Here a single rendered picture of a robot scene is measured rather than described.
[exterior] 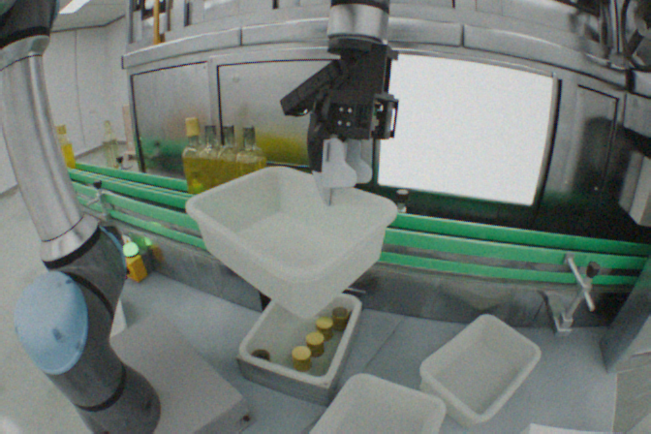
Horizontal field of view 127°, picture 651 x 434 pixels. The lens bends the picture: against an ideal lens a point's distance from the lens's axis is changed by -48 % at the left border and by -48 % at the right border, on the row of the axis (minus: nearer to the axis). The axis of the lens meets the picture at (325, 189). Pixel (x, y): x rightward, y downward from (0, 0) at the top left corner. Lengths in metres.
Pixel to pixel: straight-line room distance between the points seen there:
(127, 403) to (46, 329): 0.16
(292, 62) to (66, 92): 6.23
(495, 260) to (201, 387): 0.59
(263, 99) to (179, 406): 0.71
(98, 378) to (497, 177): 0.82
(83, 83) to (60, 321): 6.70
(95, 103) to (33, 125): 6.67
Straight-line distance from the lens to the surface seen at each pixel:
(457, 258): 0.65
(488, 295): 0.70
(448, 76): 0.70
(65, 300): 0.37
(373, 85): 0.35
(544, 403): 0.70
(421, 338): 0.70
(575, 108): 0.83
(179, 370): 0.54
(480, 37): 0.72
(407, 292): 0.68
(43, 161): 0.43
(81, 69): 6.97
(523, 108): 0.73
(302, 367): 0.59
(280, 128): 0.80
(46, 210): 0.44
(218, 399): 0.49
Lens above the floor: 1.28
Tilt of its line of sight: 24 degrees down
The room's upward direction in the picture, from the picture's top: straight up
